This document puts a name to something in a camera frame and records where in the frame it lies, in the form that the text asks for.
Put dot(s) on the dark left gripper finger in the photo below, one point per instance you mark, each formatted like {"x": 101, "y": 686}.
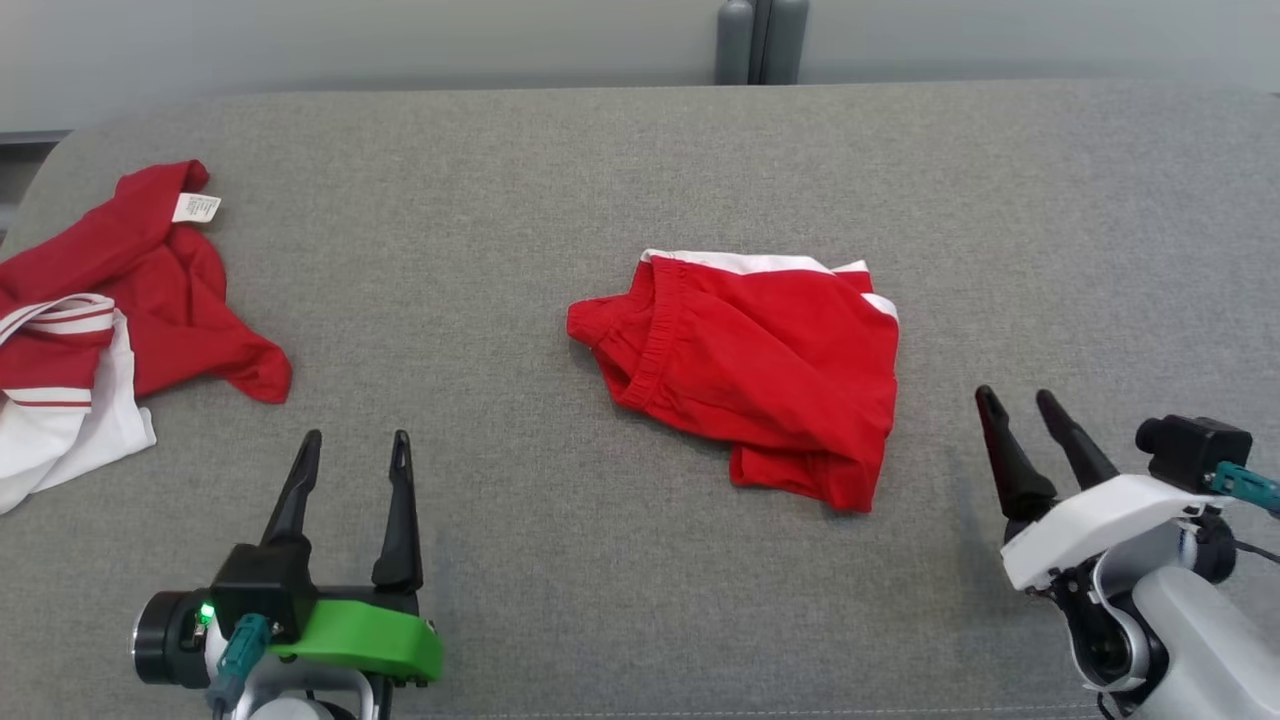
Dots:
{"x": 400, "y": 540}
{"x": 295, "y": 510}

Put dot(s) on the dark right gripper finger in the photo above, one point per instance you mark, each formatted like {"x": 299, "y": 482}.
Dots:
{"x": 1015, "y": 480}
{"x": 1085, "y": 462}

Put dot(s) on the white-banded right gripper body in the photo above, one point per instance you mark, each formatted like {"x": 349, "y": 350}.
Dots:
{"x": 1090, "y": 525}

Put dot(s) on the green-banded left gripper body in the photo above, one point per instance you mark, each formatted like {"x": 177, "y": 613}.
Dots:
{"x": 370, "y": 640}

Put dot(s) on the red Bulls basketball jersey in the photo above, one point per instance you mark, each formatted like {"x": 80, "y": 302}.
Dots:
{"x": 170, "y": 300}

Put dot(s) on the red white basketball shorts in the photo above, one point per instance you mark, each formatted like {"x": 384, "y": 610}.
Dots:
{"x": 770, "y": 370}

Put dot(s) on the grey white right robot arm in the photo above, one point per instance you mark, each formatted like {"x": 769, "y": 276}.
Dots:
{"x": 1200, "y": 640}

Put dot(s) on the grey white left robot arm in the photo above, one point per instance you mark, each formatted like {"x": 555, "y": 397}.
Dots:
{"x": 290, "y": 708}

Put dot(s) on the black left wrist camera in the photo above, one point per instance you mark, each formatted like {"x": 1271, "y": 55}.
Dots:
{"x": 262, "y": 590}

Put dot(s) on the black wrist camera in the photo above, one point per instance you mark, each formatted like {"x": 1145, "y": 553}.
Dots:
{"x": 1195, "y": 450}
{"x": 262, "y": 590}

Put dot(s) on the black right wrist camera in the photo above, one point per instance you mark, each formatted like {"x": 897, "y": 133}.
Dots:
{"x": 1195, "y": 450}

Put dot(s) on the grey partition base rail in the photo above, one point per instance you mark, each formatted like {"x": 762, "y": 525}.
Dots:
{"x": 30, "y": 137}

